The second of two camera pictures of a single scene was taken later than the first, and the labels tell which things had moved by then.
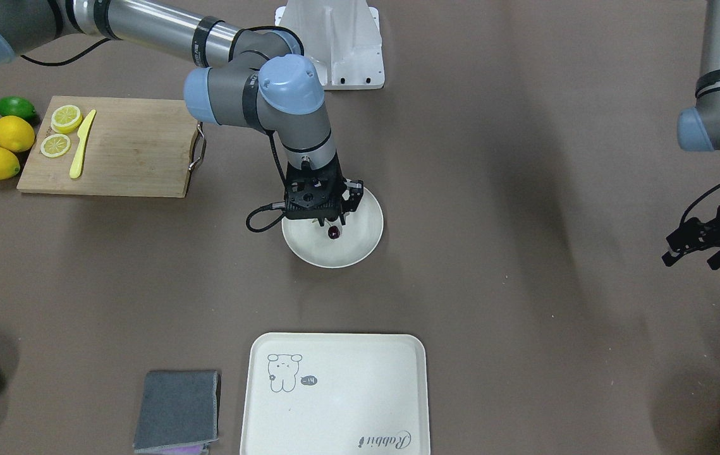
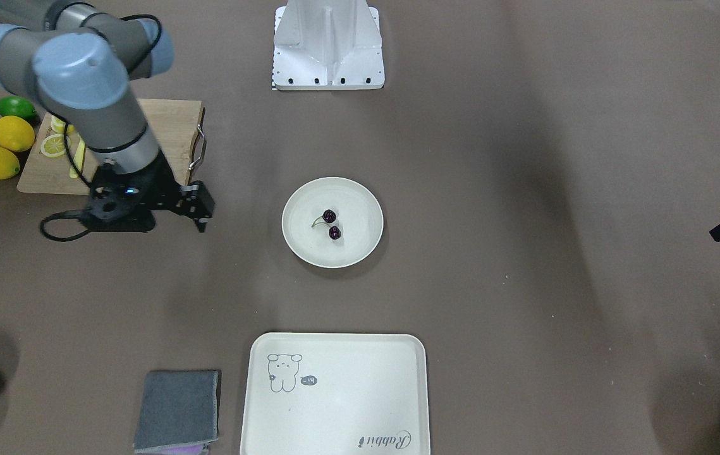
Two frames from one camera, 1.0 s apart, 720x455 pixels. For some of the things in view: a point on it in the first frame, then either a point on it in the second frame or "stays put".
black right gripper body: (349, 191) -> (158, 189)
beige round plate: (360, 236) stays put
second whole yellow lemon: (14, 133) stays put
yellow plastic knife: (83, 133) stays put
